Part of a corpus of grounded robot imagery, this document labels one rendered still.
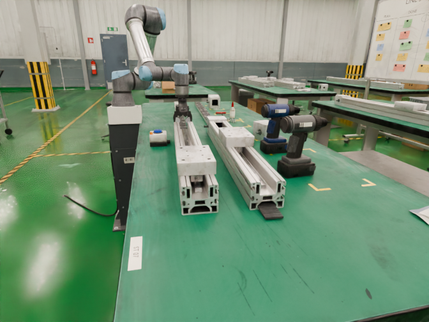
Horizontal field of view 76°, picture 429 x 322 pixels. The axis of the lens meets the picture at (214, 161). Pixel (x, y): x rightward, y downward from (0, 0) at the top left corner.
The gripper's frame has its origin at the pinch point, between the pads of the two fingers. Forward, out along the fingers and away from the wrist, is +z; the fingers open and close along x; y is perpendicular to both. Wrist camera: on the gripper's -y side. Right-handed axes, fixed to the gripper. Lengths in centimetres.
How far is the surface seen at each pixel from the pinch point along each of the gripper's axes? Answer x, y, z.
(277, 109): -39, -38, -18
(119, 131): 40, 34, 7
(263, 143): -34.4, -36.1, -2.4
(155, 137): 14.3, -20.6, -2.4
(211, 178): -3, -81, -6
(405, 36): -279, 170, -67
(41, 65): 286, 556, -22
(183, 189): 5, -85, -6
